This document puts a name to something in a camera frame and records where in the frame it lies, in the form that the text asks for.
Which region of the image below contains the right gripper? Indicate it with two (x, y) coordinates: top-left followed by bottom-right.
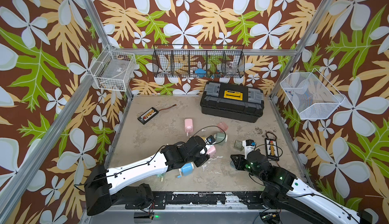
(227, 154), (265, 182)

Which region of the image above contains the pink sharpener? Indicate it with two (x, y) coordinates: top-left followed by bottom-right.
(206, 145), (216, 158)
(184, 118), (193, 136)

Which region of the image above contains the green sharpener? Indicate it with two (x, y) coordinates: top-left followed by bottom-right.
(157, 173), (166, 182)
(214, 132), (228, 146)

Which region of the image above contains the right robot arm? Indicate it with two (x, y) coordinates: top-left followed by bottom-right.
(231, 150), (372, 224)

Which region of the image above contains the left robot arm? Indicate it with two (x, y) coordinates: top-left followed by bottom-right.
(84, 136), (212, 216)

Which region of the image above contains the blue pencil sharpener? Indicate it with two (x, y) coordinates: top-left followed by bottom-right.
(177, 163), (195, 178)

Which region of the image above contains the clear grey tray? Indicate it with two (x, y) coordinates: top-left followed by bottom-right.
(234, 140), (244, 151)

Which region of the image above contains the pink sharpener upright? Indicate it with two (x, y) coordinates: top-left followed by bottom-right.
(184, 118), (193, 136)

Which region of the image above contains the clear pink tray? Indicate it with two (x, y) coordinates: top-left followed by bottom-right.
(217, 122), (229, 132)

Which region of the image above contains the black battery holder right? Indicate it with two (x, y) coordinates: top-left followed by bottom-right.
(265, 131), (280, 162)

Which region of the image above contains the black battery holder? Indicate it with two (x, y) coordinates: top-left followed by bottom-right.
(137, 107), (159, 125)
(265, 131), (280, 162)

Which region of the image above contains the black plastic toolbox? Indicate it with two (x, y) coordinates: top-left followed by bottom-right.
(200, 82), (264, 123)

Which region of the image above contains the black battery holder left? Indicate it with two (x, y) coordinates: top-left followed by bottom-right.
(137, 107), (159, 125)

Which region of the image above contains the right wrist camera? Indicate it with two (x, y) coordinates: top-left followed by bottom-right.
(242, 139), (256, 160)

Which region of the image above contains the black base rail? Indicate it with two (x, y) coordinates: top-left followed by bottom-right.
(125, 191), (276, 210)

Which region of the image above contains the white wire basket right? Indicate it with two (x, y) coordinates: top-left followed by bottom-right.
(281, 69), (346, 120)

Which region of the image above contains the white wire basket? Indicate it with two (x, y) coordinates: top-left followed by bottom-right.
(91, 46), (137, 92)
(281, 69), (346, 120)

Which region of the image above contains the black wire basket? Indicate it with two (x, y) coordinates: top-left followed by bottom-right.
(152, 44), (246, 79)

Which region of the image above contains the white wire basket left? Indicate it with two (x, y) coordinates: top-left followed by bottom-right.
(91, 46), (137, 92)

